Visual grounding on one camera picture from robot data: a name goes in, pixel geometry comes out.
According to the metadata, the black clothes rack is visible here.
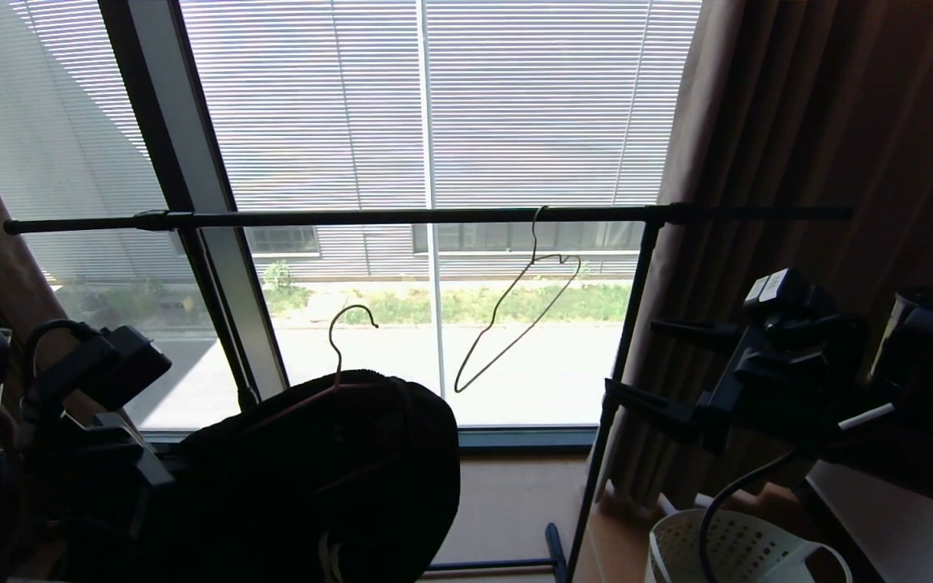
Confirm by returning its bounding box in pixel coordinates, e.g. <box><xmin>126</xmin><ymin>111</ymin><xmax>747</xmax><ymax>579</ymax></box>
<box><xmin>3</xmin><ymin>202</ymin><xmax>854</xmax><ymax>583</ymax></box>

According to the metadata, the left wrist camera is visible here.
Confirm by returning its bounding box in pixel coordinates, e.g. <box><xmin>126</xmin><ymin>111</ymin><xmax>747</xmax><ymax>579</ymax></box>
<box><xmin>78</xmin><ymin>324</ymin><xmax>173</xmax><ymax>411</ymax></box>

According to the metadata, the white laundry basket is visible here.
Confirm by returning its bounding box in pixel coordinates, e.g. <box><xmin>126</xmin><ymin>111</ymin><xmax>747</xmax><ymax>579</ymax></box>
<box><xmin>647</xmin><ymin>506</ymin><xmax>854</xmax><ymax>583</ymax></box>

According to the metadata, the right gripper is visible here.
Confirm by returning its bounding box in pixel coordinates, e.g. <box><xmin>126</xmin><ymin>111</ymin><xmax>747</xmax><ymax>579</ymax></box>
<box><xmin>604</xmin><ymin>320</ymin><xmax>868</xmax><ymax>456</ymax></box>

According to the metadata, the pink clothes hanger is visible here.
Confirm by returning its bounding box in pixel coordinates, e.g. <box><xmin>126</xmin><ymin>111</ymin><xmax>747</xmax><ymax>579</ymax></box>
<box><xmin>244</xmin><ymin>304</ymin><xmax>407</xmax><ymax>496</ymax></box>
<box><xmin>454</xmin><ymin>206</ymin><xmax>582</xmax><ymax>394</ymax></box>

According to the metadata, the window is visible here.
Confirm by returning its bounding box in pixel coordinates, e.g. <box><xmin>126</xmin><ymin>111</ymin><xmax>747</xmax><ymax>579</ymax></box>
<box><xmin>0</xmin><ymin>0</ymin><xmax>702</xmax><ymax>450</ymax></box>

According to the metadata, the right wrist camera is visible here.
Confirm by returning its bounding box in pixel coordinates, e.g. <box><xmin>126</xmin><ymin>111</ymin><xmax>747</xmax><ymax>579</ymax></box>
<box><xmin>744</xmin><ymin>269</ymin><xmax>838</xmax><ymax>326</ymax></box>

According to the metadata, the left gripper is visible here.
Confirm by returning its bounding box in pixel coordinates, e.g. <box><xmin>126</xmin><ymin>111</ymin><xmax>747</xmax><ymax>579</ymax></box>
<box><xmin>53</xmin><ymin>409</ymin><xmax>177</xmax><ymax>535</ymax></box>

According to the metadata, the black garment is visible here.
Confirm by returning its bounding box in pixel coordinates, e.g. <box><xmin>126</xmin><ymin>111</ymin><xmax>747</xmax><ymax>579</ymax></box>
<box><xmin>130</xmin><ymin>368</ymin><xmax>462</xmax><ymax>583</ymax></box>

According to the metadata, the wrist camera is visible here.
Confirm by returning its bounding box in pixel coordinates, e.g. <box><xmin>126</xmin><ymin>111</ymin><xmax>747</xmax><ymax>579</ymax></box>
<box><xmin>78</xmin><ymin>324</ymin><xmax>173</xmax><ymax>411</ymax></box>
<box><xmin>744</xmin><ymin>269</ymin><xmax>838</xmax><ymax>326</ymax></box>

